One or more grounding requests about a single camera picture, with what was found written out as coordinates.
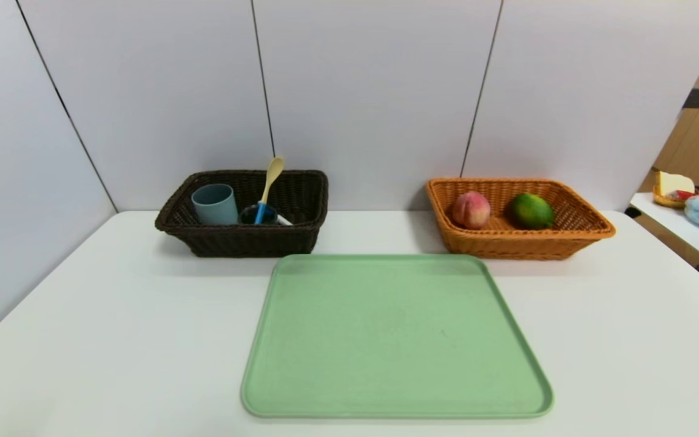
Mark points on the white side table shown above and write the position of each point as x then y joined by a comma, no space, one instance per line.
677,227

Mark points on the light green plastic tray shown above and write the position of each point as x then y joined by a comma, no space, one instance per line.
398,352

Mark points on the white marker blue cap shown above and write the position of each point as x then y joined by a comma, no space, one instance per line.
284,221

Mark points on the dark brown wicker basket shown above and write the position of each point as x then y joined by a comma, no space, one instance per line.
252,243

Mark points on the blue-grey plastic cup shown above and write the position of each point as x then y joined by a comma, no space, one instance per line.
215,206

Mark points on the green lime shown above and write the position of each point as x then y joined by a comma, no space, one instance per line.
531,211

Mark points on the small yellow basket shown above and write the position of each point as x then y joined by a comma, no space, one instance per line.
665,201

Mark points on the orange wicker basket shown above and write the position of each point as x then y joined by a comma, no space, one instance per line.
507,246

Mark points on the clear glass jar black clips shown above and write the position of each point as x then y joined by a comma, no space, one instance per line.
249,215

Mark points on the pink peach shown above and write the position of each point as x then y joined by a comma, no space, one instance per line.
471,210

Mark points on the cream bread slice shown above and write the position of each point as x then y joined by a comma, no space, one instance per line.
671,182

